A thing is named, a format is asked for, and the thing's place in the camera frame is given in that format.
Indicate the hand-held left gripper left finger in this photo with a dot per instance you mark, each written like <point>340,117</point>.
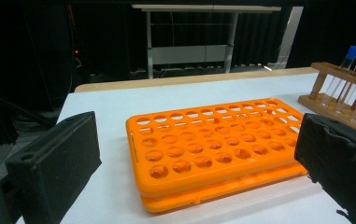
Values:
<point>57,161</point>

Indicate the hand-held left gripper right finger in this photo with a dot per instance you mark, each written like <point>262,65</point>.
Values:
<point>344,155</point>

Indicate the wooden test tube rack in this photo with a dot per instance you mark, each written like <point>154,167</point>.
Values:
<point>325,67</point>

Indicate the orange plastic test tube rack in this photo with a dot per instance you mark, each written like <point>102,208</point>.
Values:
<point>197,174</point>

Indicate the black tripod stand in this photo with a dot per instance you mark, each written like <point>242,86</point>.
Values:
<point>1,124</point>

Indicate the black curtain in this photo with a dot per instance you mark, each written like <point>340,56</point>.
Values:
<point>259,37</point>

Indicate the white metal-framed desk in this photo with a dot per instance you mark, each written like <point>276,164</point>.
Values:
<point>185,54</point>

